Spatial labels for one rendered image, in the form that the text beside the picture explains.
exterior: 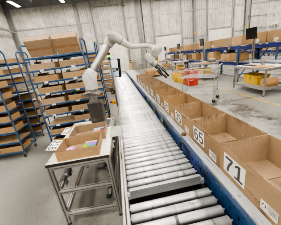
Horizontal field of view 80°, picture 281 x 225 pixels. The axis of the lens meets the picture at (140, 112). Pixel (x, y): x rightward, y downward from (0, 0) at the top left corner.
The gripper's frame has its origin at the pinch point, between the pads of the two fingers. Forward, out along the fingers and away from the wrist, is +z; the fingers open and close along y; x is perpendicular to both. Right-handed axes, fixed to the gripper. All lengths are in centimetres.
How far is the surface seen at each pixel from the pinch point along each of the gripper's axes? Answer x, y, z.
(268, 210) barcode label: 112, 139, 72
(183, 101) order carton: 15.1, 27.2, 39.0
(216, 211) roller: 84, 141, 74
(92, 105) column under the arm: -33, 96, -39
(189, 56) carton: -498, -847, -9
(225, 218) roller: 89, 142, 77
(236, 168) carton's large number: 101, 125, 62
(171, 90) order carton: -10.5, 2.8, 21.2
